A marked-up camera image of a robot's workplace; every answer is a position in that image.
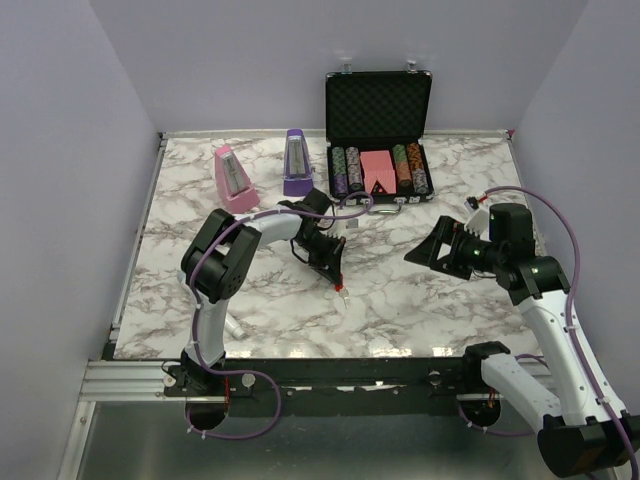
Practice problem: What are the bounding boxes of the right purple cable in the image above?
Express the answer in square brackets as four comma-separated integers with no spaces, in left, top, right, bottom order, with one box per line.
[457,185,639,476]

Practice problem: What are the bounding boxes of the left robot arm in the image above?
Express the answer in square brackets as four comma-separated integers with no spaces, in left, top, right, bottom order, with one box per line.
[180,189,345,395]

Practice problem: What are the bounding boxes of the black poker chip case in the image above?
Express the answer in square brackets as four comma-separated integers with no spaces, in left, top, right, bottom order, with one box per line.
[325,70,434,205]

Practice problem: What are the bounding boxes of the purple metronome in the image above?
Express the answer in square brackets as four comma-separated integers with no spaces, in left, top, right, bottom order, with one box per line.
[283,129,314,197]

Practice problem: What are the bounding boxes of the pink playing card deck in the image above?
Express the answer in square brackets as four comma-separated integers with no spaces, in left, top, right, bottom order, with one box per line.
[360,150,397,194]

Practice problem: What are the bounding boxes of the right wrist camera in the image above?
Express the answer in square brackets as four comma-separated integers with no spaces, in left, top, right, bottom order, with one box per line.
[465,193,490,237]

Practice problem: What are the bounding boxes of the white microphone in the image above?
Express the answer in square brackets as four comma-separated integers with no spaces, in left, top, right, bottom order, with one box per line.
[224,314,246,340]

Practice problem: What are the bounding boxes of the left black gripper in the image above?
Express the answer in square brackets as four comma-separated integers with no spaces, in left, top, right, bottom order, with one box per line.
[296,230,346,287]

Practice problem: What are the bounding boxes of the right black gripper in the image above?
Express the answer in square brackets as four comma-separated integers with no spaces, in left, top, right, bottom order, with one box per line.
[405,213,505,280]

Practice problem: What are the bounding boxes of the pink metronome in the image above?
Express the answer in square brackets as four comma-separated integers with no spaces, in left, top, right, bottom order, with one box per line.
[214,144,260,214]

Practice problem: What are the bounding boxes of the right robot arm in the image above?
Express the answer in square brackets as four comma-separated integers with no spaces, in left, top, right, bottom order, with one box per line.
[405,203,639,478]

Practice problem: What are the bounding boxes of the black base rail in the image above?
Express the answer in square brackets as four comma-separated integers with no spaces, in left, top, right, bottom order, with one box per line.
[163,357,504,426]

